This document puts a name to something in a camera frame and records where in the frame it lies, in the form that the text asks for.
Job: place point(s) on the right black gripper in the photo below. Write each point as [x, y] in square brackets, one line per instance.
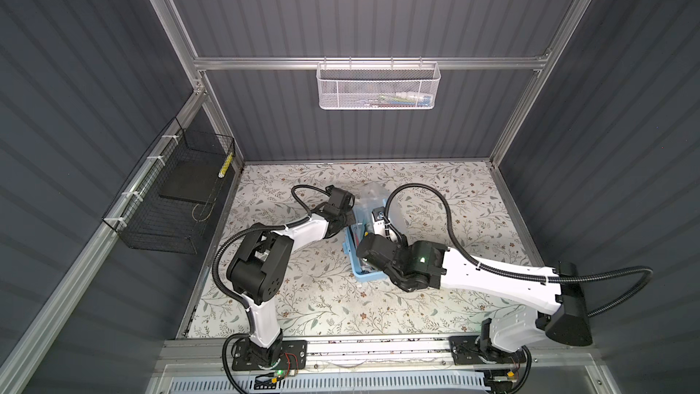
[400, 243]

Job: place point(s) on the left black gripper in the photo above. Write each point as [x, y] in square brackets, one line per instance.
[351, 219]

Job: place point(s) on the white wire mesh basket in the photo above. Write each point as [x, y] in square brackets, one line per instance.
[341, 85]

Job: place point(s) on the black flat pad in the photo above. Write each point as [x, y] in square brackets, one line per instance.
[193, 182]

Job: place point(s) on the light blue plastic tool box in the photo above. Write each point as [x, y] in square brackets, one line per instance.
[370, 196]

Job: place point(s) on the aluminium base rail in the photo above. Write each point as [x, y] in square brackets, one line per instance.
[373, 352]

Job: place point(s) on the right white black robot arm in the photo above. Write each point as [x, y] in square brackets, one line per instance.
[549, 310]

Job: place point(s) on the yellow green marker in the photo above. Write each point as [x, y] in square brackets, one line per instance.
[225, 166]

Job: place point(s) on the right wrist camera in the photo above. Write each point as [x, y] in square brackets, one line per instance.
[379, 225]

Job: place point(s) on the black wire mesh basket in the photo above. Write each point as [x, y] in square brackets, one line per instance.
[145, 221]

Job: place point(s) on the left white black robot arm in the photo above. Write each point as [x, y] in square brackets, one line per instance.
[250, 266]

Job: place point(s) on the pens in white basket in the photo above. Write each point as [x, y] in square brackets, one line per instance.
[410, 100]

